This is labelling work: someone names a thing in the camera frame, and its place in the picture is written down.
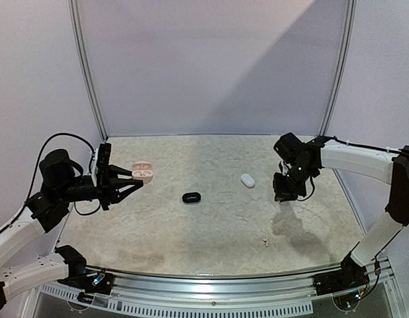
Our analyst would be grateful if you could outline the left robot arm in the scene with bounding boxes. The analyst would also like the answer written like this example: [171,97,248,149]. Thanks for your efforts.
[0,143,144,310]

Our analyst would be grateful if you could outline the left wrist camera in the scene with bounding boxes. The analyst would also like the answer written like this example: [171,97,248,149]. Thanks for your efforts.
[89,143,111,184]

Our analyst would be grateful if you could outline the black oval charging case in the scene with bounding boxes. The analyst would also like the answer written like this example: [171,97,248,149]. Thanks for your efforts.
[181,192,201,204]

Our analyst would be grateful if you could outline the aluminium front rail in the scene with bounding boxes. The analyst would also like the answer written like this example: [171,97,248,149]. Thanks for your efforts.
[32,256,396,315]

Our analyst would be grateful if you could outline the right aluminium wall post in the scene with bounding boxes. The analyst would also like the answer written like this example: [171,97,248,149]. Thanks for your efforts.
[318,0,357,135]

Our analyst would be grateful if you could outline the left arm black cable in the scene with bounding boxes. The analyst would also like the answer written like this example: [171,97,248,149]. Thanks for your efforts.
[24,132,99,216]

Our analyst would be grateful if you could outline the aluminium wall post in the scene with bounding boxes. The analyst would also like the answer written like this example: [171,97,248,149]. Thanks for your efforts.
[318,0,357,135]
[68,0,109,140]

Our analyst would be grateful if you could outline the left aluminium wall post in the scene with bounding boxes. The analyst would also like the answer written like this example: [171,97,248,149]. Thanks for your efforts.
[68,0,109,140]

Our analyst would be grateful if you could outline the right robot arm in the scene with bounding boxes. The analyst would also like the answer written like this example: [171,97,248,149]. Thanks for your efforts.
[273,132,409,301]

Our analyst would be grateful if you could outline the white oval charging case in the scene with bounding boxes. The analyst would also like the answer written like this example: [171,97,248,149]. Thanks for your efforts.
[240,173,255,188]

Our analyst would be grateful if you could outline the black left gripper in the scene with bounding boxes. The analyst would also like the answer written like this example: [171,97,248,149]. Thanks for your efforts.
[57,164,143,210]

